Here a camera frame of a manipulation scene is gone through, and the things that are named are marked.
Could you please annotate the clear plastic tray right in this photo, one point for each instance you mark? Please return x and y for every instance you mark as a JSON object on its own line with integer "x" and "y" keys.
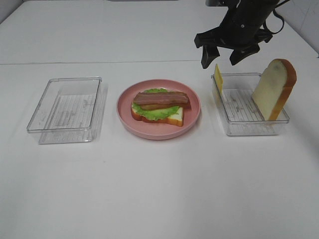
{"x": 239, "y": 114}

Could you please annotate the bread slice in right tray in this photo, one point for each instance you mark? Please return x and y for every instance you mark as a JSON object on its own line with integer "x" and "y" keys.
{"x": 274, "y": 88}

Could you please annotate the pink round plate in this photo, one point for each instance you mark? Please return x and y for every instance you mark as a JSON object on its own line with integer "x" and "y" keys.
{"x": 157, "y": 131}

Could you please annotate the clear plastic tray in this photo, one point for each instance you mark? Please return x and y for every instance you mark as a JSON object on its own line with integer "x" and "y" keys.
{"x": 239, "y": 114}
{"x": 69, "y": 111}

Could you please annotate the green lettuce leaf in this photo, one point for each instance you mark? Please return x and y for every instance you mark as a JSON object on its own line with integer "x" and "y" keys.
{"x": 157, "y": 114}

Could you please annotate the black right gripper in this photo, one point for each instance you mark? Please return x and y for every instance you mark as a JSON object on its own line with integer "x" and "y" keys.
{"x": 241, "y": 27}

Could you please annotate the yellow cheese slice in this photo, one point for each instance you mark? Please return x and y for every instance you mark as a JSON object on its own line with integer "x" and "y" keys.
{"x": 218, "y": 79}

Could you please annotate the brown bacon strip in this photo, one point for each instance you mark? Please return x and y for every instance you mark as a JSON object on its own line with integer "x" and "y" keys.
{"x": 164, "y": 106}

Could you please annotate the clear plastic tray left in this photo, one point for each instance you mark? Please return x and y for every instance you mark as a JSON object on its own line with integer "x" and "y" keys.
{"x": 69, "y": 111}

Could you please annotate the bread slice from tray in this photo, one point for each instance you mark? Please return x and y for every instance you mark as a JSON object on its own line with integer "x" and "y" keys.
{"x": 174, "y": 118}

